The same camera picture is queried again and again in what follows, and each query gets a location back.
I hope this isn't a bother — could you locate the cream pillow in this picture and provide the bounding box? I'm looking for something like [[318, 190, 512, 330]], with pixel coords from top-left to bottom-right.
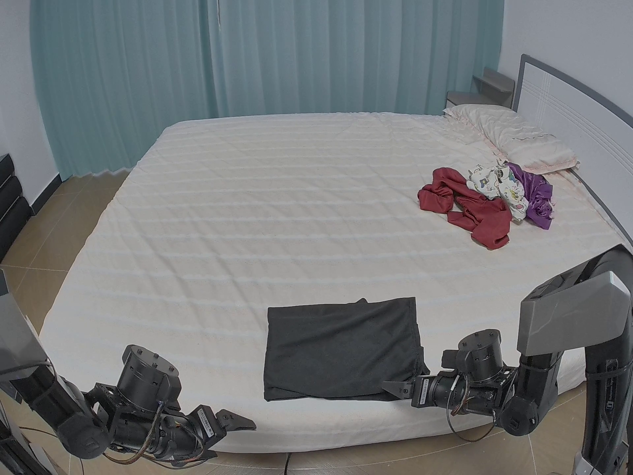
[[442, 104, 580, 174]]

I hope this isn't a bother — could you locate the purple garment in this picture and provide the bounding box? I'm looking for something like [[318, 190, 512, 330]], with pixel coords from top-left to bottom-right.
[[507, 162, 556, 231]]

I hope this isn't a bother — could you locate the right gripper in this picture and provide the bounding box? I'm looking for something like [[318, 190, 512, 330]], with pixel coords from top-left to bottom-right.
[[382, 373, 461, 407]]

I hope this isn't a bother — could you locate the blue-green curtain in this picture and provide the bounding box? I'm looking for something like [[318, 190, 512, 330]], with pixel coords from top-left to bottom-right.
[[31, 0, 221, 177], [205, 0, 505, 117]]

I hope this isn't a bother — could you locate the grey bedside table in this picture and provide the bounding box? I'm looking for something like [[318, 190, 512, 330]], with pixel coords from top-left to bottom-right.
[[446, 67, 515, 110]]

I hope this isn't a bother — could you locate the black T-shirt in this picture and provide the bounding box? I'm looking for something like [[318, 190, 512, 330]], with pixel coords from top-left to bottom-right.
[[263, 297, 431, 402]]

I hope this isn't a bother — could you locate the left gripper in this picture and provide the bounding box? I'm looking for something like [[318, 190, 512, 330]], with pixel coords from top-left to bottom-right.
[[185, 405, 257, 461]]

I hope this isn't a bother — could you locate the black chest of drawers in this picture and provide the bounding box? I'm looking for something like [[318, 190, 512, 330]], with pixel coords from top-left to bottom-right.
[[0, 154, 33, 261]]

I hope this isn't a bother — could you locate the white printed garment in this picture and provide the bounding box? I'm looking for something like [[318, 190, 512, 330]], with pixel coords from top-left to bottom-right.
[[467, 163, 526, 224]]

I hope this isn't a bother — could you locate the red garment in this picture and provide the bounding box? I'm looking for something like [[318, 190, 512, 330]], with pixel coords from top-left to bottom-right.
[[418, 167, 511, 251]]

